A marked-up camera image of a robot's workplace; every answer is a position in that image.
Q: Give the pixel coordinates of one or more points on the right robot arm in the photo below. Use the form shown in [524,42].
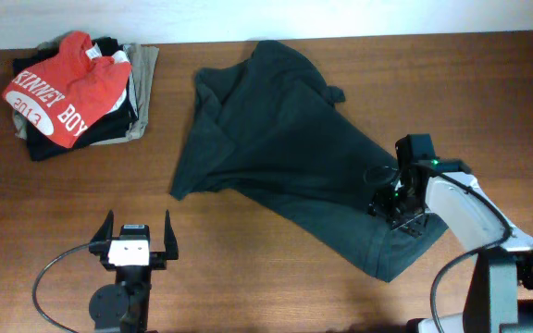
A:
[500,295]

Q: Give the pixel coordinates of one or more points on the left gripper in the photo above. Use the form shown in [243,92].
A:
[158,259]

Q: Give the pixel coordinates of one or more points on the khaki folded garment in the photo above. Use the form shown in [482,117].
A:
[143,60]

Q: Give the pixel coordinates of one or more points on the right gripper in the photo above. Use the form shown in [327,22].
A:
[411,225]

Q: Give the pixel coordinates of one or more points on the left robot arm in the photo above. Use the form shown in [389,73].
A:
[123,306]

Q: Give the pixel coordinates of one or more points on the dark green t-shirt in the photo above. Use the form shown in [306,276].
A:
[269,129]

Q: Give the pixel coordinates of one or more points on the red printed t-shirt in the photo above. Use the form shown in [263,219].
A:
[64,95]

